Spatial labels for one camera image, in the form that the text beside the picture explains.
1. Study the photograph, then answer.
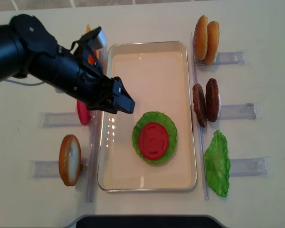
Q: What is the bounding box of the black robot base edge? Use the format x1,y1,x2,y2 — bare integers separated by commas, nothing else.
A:
76,216,222,228

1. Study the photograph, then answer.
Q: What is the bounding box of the bun slice in left rack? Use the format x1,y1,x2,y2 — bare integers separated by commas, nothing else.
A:
58,134,81,186

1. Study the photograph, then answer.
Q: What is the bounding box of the orange cheese slice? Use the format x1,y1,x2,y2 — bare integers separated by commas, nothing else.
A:
88,48,101,65
85,24,91,34

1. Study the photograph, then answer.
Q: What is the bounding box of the orange cheese slice right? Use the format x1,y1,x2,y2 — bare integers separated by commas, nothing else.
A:
88,48,101,65

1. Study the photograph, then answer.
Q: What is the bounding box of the brown meat patty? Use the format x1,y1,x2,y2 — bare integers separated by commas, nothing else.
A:
206,78,220,122
192,83,207,128

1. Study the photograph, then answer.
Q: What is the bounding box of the front brown meat patty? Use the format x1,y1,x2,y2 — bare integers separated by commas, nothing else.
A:
192,83,207,128

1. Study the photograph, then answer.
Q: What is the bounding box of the rear brown meat patty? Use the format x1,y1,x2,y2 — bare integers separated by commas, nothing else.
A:
206,78,220,122

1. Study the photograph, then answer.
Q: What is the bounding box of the red tomato slice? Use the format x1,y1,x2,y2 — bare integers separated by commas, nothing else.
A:
138,122,169,161
76,100,91,125

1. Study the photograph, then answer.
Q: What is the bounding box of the orange cheese slice left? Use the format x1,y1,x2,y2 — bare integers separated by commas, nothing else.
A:
85,24,91,34

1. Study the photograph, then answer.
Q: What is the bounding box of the green lettuce leaf in rack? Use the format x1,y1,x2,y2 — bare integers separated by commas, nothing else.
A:
204,130,231,197

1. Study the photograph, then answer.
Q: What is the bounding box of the sesame top bun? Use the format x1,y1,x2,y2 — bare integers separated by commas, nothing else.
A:
193,15,208,60

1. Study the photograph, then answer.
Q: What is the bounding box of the left clear acrylic rack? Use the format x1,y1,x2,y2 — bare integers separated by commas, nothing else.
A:
29,101,103,202

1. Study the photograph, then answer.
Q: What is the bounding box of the plain bun half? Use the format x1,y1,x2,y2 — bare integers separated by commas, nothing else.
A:
204,21,220,66

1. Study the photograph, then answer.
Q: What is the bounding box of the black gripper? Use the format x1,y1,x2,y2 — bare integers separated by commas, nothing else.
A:
35,46,135,114

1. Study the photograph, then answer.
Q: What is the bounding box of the white rectangular tray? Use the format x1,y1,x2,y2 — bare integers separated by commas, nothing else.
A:
97,41,197,192

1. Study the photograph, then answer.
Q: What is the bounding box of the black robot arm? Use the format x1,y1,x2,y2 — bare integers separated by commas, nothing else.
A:
0,14,135,114

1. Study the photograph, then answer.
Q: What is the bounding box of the right clear acrylic rack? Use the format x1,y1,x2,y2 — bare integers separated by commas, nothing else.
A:
190,32,275,200

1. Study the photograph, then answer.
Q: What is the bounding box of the green lettuce leaf on tray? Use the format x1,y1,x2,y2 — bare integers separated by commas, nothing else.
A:
132,111,178,165

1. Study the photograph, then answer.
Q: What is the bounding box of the clear acrylic rack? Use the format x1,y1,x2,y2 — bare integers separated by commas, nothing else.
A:
190,32,275,200
29,101,103,202

